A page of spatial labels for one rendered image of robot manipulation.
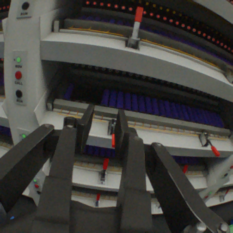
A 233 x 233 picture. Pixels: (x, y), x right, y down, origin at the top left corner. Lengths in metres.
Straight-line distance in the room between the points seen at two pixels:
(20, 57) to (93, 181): 0.40
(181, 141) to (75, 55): 0.33
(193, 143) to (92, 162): 0.32
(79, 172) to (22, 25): 0.43
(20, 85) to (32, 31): 0.12
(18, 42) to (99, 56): 0.18
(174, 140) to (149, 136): 0.07
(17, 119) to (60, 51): 0.20
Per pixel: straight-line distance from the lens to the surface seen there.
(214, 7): 0.38
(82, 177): 0.49
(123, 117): 0.17
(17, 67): 0.34
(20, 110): 0.38
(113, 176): 0.50
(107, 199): 0.66
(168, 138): 0.40
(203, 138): 0.45
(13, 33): 0.35
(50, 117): 0.38
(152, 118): 0.39
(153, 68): 0.30
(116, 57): 0.28
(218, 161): 0.63
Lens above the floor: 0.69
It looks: 27 degrees down
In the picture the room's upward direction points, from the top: 12 degrees clockwise
